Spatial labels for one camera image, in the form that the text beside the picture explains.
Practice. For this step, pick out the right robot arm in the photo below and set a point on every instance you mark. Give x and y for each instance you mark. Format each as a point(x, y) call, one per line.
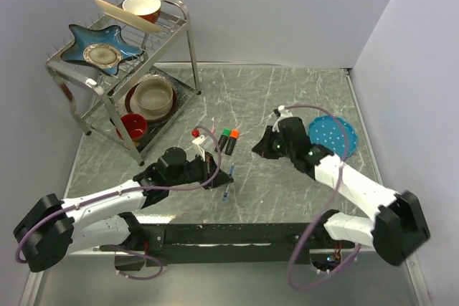
point(393, 223)

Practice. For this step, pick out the small round patterned saucer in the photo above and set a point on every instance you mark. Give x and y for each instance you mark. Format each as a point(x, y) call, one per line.
point(101, 55)

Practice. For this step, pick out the green highlighter cap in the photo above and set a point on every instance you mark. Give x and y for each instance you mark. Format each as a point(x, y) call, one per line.
point(226, 132)

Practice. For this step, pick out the red cup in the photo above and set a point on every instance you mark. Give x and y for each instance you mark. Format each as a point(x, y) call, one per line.
point(135, 124)

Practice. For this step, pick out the dark red plate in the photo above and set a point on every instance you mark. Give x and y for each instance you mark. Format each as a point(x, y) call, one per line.
point(128, 96)

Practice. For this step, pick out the black orange-tipped highlighter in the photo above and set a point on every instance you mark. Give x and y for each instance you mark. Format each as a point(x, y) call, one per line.
point(231, 143)

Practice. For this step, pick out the beige oval plate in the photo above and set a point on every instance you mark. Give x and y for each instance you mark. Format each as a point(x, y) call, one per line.
point(128, 18)

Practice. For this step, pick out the steel dish rack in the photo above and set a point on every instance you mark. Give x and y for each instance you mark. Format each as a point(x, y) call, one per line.
point(97, 101)

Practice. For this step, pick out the blue star-shaped dish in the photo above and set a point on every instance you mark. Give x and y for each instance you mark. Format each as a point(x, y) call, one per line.
point(112, 35)

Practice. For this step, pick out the black base frame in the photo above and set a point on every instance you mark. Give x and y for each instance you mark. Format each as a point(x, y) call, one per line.
point(216, 243)

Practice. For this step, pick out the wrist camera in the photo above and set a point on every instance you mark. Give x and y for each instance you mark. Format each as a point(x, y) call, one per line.
point(281, 112)
point(201, 143)

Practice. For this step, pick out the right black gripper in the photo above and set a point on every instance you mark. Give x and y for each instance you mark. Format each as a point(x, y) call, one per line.
point(262, 148)

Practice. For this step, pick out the blue pen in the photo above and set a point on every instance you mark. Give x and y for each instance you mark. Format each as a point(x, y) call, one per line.
point(227, 189)

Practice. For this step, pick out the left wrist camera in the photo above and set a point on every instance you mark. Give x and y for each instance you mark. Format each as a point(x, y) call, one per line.
point(201, 143)

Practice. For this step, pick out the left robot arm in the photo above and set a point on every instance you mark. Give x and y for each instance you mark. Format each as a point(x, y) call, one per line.
point(56, 227)

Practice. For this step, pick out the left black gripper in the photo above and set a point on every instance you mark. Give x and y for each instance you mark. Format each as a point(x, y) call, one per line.
point(209, 169)

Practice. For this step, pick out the white and red bowl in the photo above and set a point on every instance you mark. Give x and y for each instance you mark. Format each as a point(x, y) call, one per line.
point(149, 10)

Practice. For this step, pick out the orange highlighter cap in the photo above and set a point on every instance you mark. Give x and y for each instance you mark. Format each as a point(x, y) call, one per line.
point(234, 134)

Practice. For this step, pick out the black green-tipped highlighter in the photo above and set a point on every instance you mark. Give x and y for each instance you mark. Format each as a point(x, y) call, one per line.
point(222, 141)

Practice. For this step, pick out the blue polka-dot plate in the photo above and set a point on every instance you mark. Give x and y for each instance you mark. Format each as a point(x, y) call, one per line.
point(325, 131)

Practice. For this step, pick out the grey ceramic bowl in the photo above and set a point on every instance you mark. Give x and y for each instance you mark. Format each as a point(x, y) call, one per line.
point(152, 99)

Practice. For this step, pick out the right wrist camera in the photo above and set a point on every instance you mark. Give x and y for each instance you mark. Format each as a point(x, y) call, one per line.
point(281, 112)

